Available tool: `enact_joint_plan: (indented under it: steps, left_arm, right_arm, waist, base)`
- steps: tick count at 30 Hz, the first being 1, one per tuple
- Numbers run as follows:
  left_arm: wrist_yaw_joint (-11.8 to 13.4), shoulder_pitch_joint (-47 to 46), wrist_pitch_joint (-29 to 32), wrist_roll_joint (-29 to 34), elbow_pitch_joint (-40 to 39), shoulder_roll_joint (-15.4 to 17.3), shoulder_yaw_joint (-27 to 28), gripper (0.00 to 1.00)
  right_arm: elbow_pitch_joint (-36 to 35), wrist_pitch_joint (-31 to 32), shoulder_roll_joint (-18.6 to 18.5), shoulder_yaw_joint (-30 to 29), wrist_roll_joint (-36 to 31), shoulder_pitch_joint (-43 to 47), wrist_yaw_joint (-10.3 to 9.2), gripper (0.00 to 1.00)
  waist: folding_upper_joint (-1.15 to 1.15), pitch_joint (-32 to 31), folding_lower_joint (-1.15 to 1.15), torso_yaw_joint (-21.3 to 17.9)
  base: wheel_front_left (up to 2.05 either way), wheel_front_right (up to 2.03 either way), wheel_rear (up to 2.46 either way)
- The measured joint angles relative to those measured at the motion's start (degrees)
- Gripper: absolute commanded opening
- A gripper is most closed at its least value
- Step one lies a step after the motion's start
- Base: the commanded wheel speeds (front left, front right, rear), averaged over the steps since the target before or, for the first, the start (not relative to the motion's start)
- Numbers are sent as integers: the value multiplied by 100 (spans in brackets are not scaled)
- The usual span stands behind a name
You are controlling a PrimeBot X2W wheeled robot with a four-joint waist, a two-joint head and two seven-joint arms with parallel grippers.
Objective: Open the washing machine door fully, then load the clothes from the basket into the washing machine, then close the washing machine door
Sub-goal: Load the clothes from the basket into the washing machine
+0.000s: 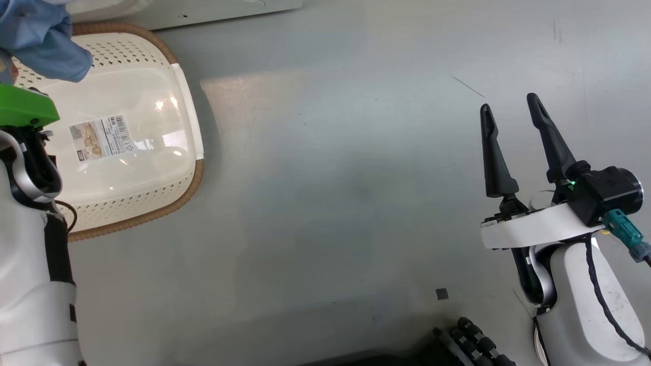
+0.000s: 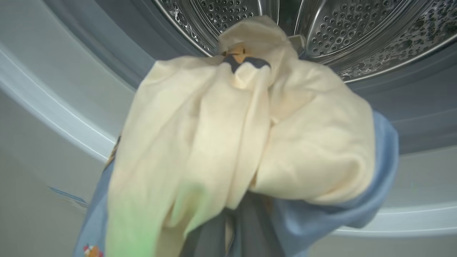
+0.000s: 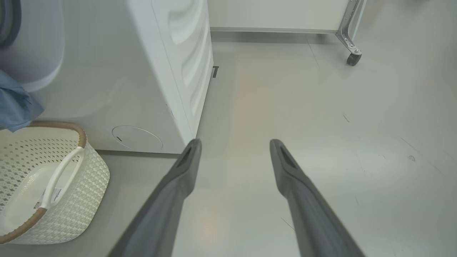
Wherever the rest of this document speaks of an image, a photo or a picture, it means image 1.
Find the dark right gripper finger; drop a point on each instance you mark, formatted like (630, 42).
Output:
(499, 173)
(557, 152)

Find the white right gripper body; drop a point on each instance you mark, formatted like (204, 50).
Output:
(534, 229)

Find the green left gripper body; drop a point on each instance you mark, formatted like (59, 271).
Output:
(25, 109)

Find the blue cartoon print garment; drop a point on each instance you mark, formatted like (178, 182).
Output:
(46, 46)

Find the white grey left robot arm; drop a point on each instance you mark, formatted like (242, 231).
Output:
(25, 284)

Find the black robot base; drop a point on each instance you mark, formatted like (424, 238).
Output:
(478, 345)

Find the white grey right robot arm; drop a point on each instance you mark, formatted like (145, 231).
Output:
(574, 315)

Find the white front-load washing machine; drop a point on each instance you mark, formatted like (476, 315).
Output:
(203, 12)

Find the small grey tape square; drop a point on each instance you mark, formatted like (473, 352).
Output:
(442, 294)

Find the white perforated basket brown rim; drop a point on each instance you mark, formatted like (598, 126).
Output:
(127, 193)

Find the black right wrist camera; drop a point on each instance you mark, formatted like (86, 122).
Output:
(605, 190)

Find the teal right camera connector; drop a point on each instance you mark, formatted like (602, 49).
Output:
(625, 234)

